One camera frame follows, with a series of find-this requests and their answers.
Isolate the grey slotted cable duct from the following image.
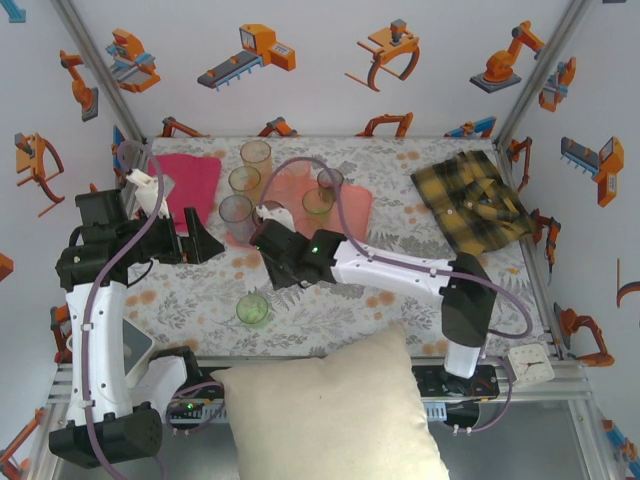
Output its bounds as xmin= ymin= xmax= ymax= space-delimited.
xmin=137 ymin=401 xmax=451 ymax=424

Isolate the black controller board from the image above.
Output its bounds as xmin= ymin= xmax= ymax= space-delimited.
xmin=167 ymin=387 xmax=224 ymax=426

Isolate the salmon pink plastic tray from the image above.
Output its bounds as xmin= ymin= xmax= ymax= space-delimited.
xmin=224 ymin=172 xmax=374 ymax=251

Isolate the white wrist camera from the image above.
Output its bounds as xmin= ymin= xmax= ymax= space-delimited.
xmin=254 ymin=202 xmax=297 ymax=231
xmin=124 ymin=168 xmax=176 ymax=221

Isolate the dark grey short glass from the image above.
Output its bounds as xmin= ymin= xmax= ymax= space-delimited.
xmin=316 ymin=168 xmax=345 ymax=201

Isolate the olive green glass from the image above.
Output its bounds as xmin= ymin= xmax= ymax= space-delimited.
xmin=228 ymin=165 xmax=263 ymax=209

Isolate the white square clock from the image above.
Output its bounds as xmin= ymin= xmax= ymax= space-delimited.
xmin=504 ymin=342 xmax=556 ymax=389

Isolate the white framed tablet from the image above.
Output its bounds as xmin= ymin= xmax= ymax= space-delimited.
xmin=67 ymin=319 xmax=155 ymax=389

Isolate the magenta folded cloth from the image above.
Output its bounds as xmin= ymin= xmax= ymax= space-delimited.
xmin=148 ymin=153 xmax=223 ymax=236

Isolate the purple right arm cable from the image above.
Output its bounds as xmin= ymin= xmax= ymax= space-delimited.
xmin=267 ymin=157 xmax=534 ymax=435

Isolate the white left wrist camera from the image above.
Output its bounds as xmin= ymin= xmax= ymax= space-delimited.
xmin=124 ymin=168 xmax=176 ymax=221

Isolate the beige pillow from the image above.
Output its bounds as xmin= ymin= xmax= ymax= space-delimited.
xmin=207 ymin=321 xmax=451 ymax=480

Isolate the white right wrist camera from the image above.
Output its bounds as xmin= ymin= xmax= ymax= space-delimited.
xmin=254 ymin=202 xmax=297 ymax=231

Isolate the green short glass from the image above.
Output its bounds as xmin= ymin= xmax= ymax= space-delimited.
xmin=235 ymin=293 xmax=271 ymax=330
xmin=301 ymin=187 xmax=335 ymax=224

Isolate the yellow black plaid shirt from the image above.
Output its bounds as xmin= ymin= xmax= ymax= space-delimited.
xmin=410 ymin=149 xmax=537 ymax=256

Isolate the aluminium frame post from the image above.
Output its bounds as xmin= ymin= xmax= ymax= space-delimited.
xmin=49 ymin=0 xmax=149 ymax=146
xmin=492 ymin=0 xmax=599 ymax=146

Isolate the grey blue glass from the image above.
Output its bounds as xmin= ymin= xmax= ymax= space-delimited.
xmin=217 ymin=194 xmax=256 ymax=244

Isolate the tall amber glass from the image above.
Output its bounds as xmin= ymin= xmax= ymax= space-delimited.
xmin=239 ymin=139 xmax=274 ymax=186

